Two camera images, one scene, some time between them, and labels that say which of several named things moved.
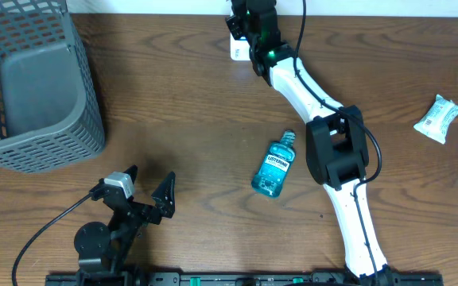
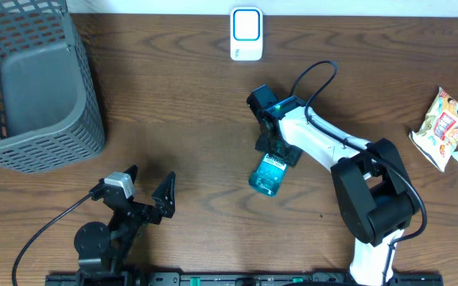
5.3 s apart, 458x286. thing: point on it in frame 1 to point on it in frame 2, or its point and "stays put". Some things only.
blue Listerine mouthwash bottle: (279, 157) stays put
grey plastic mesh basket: (36, 105) stays put
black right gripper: (231, 25) to (291, 156)
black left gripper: (154, 217) stays put
